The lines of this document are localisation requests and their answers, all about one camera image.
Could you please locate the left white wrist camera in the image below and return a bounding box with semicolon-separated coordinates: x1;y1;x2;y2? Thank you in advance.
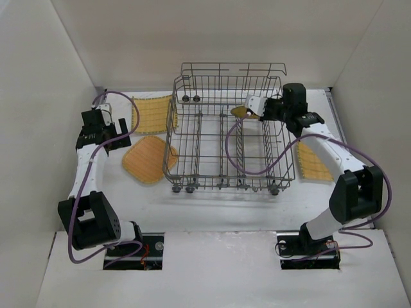
96;103;112;126

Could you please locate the round woven bamboo plate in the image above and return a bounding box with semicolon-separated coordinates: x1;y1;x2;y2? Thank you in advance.
231;105;259;120

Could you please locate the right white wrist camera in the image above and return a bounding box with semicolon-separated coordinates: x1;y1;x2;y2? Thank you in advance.
245;94;267;117

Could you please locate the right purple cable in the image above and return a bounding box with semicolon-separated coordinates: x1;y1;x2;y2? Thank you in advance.
225;114;393;261

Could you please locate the shovel-shaped woven bamboo plate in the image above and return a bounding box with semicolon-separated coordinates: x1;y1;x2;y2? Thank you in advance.
296;142;333;182

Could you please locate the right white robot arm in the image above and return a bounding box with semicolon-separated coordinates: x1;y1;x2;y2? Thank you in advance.
252;83;388;256

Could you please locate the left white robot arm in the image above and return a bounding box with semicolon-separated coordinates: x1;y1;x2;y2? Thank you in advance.
58;103;143;250

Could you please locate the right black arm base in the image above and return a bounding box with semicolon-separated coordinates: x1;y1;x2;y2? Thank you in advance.
274;232;341;270

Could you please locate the square woven bamboo plate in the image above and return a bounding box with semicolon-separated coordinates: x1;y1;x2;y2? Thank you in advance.
122;135;178;185

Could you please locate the grey wire dish rack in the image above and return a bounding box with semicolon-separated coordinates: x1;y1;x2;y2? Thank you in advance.
162;62;295;195

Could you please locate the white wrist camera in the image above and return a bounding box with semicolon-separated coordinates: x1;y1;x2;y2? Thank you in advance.
245;94;267;117
96;103;112;126

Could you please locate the rectangular woven bamboo plate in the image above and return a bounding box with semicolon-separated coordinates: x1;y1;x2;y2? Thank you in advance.
131;95;172;134

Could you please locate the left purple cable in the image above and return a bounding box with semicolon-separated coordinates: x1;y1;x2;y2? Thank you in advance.
67;91;143;269

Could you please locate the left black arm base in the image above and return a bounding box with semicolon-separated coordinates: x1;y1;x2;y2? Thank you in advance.
103;233;165;271

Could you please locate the purple cable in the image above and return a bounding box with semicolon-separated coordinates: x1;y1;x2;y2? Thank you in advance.
67;91;143;269
225;114;393;261

